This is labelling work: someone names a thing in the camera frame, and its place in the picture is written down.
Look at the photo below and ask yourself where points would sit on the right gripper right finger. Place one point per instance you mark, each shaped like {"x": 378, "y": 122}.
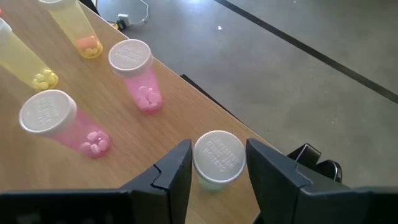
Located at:
{"x": 280, "y": 193}

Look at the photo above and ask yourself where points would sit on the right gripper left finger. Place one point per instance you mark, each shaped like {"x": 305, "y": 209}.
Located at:
{"x": 168, "y": 193}

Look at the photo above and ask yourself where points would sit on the green medicine bottle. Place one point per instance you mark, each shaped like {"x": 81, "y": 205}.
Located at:
{"x": 219, "y": 158}

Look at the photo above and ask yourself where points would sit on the pink medicine bottle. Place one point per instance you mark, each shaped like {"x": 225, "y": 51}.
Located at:
{"x": 130, "y": 57}
{"x": 46, "y": 112}

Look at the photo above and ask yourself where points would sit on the wooden shelf black metal legs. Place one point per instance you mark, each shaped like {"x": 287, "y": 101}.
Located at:
{"x": 124, "y": 149}

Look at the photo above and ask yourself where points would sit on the white power adapter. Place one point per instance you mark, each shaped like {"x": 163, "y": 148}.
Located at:
{"x": 123, "y": 19}

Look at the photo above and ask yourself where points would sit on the black frame bracket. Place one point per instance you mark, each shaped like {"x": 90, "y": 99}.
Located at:
{"x": 329, "y": 169}

